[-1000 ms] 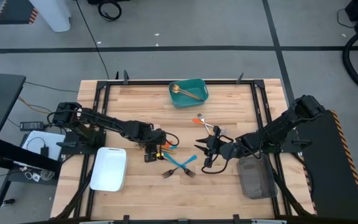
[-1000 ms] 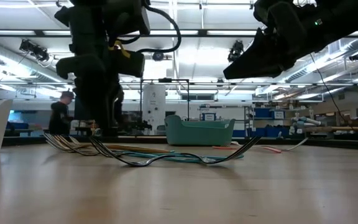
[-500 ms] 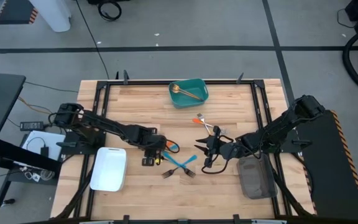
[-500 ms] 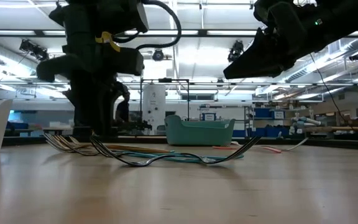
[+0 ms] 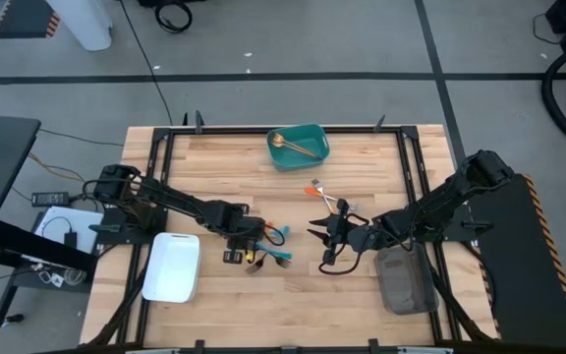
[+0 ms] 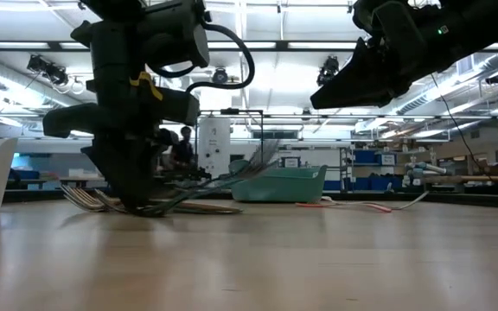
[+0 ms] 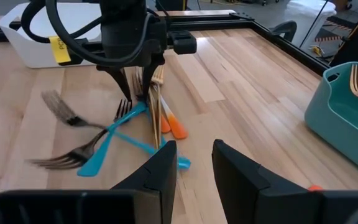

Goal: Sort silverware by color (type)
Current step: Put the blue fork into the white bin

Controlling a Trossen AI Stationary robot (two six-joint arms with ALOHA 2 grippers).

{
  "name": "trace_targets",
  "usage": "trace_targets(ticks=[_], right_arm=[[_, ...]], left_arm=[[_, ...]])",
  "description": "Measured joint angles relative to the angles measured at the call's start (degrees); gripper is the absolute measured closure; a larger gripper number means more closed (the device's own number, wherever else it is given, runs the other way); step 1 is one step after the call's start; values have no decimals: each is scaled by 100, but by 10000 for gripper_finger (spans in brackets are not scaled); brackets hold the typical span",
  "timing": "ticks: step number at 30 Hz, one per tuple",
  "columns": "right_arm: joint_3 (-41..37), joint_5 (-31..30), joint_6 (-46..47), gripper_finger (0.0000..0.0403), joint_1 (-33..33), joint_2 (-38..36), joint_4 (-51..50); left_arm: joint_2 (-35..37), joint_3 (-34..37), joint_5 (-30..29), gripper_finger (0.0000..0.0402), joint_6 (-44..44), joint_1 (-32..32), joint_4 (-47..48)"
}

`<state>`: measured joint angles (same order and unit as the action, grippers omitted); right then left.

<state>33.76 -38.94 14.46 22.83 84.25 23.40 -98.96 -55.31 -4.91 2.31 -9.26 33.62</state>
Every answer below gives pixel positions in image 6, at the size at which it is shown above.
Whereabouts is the wooden workbench top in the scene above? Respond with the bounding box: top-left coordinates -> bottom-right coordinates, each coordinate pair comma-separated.
419,175 -> 498,183

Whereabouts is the black ceiling camera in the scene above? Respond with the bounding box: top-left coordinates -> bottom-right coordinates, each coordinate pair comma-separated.
211,67 -> 230,86

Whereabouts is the yellow tape strip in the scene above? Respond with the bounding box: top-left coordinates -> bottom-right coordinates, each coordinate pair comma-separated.
129,71 -> 164,102

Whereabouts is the white ceiling vent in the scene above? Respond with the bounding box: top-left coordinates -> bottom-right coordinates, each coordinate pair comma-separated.
456,53 -> 476,77

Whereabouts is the gold fork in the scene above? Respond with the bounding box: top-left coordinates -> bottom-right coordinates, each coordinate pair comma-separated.
94,188 -> 245,216

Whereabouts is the person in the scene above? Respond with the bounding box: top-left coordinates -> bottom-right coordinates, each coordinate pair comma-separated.
171,124 -> 196,170

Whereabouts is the teal plastic bin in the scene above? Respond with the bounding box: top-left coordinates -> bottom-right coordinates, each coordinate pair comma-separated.
230,158 -> 329,204

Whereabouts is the blue storage bin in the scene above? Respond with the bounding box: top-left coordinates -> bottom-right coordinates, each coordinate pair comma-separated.
322,175 -> 405,192
352,149 -> 399,166

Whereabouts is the blue-handled black fork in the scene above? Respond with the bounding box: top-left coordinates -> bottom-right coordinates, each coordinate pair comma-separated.
144,139 -> 281,216
138,172 -> 254,217

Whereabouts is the black ceiling spotlight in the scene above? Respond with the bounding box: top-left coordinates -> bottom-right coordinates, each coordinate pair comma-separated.
26,54 -> 69,86
316,54 -> 341,87

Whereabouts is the black metal stand frame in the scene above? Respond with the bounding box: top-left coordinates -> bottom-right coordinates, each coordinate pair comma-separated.
194,107 -> 265,170

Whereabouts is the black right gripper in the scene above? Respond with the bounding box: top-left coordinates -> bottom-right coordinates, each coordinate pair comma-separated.
310,0 -> 483,110

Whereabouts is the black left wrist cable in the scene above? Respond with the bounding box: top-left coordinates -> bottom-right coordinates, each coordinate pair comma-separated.
147,22 -> 257,94

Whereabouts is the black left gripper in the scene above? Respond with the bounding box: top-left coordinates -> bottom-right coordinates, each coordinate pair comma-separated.
42,55 -> 201,213

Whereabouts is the black hanging cable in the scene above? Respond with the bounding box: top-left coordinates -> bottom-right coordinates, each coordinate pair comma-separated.
429,73 -> 495,182

